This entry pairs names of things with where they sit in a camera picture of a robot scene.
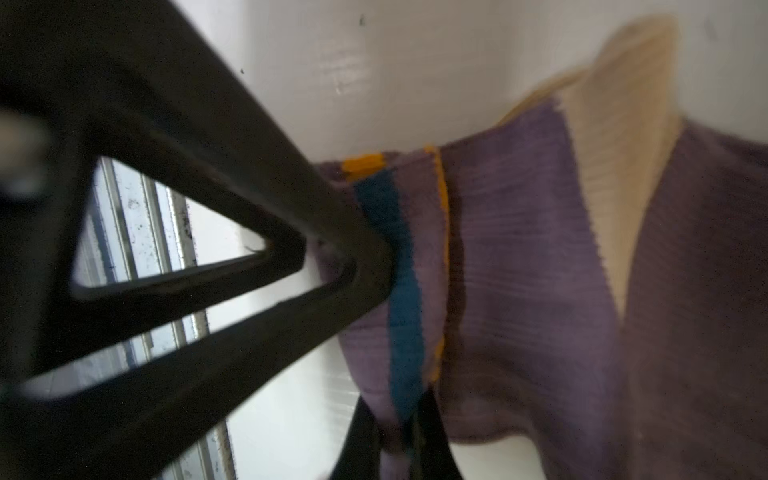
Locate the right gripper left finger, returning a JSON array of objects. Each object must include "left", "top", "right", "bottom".
[{"left": 329, "top": 397, "right": 381, "bottom": 480}]

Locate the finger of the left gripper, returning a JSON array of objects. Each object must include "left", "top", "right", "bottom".
[{"left": 1, "top": 1, "right": 392, "bottom": 479}]

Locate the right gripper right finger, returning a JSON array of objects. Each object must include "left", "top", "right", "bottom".
[{"left": 413, "top": 389, "right": 462, "bottom": 480}]

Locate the purple sock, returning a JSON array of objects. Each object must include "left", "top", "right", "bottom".
[{"left": 318, "top": 15, "right": 767, "bottom": 479}]

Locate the aluminium front rail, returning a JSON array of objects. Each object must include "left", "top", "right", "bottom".
[{"left": 23, "top": 157, "right": 238, "bottom": 480}]

